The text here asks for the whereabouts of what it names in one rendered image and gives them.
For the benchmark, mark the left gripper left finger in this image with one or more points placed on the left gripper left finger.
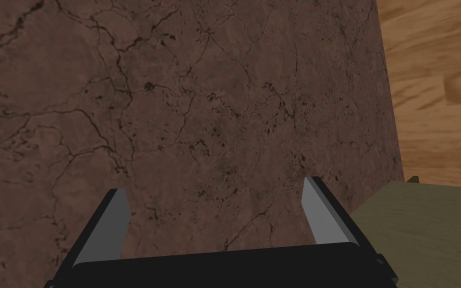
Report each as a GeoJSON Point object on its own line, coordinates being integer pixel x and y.
{"type": "Point", "coordinates": [104, 230]}

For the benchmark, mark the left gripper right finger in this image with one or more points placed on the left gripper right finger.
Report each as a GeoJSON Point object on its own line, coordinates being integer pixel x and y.
{"type": "Point", "coordinates": [326, 216]}

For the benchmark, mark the olive green wooden cabinet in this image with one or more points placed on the olive green wooden cabinet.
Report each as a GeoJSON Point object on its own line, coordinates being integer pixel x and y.
{"type": "Point", "coordinates": [430, 236]}

